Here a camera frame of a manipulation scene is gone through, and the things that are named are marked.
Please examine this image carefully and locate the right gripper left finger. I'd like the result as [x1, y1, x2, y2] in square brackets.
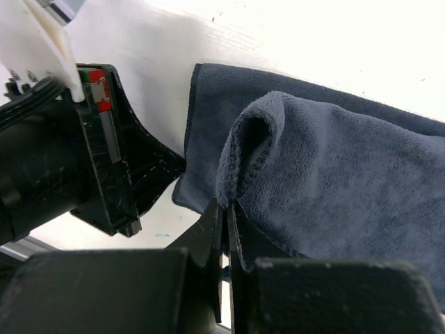
[1, 200, 223, 333]

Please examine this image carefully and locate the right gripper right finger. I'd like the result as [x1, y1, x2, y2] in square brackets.
[226, 203, 444, 333]

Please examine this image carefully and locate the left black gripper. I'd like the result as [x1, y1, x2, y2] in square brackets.
[1, 64, 186, 244]

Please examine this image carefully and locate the dark blue towel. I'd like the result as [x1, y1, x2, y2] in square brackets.
[172, 63, 444, 304]

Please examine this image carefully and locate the aluminium mounting rail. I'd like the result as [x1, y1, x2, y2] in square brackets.
[1, 236, 58, 272]

